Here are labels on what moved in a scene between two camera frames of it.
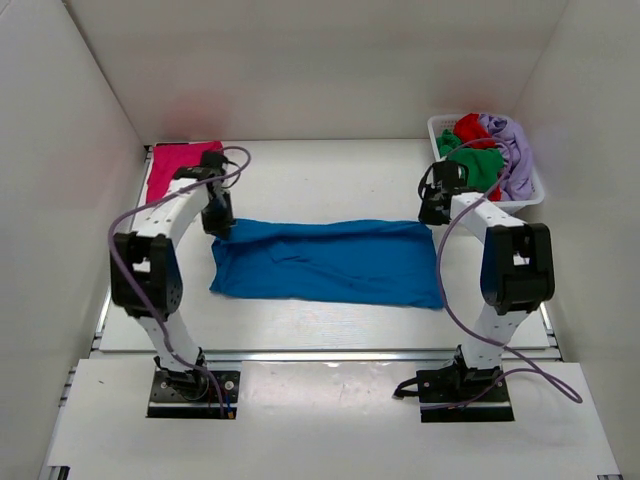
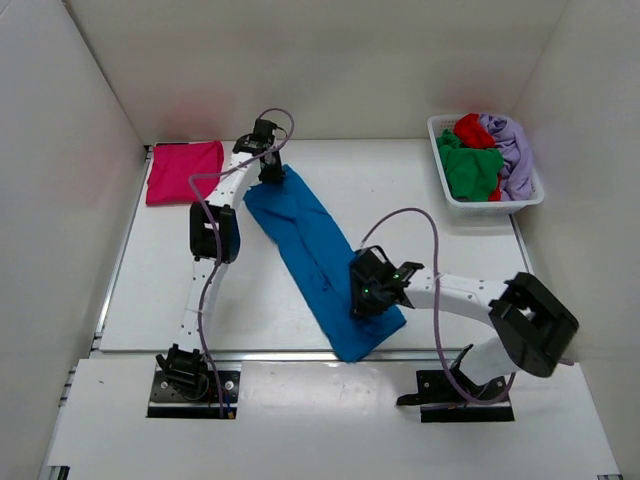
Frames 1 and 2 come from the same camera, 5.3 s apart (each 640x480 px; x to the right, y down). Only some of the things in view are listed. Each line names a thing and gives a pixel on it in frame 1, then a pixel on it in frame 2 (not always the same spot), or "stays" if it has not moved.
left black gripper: [220, 227] → [276, 175]
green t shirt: [483, 164] stays
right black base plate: [453, 385] stays
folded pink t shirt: [166, 159] stays
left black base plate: [192, 394] stays
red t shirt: [469, 131] stays
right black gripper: [424, 215] → [360, 309]
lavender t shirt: [516, 180] stays
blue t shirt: [388, 263] → [318, 255]
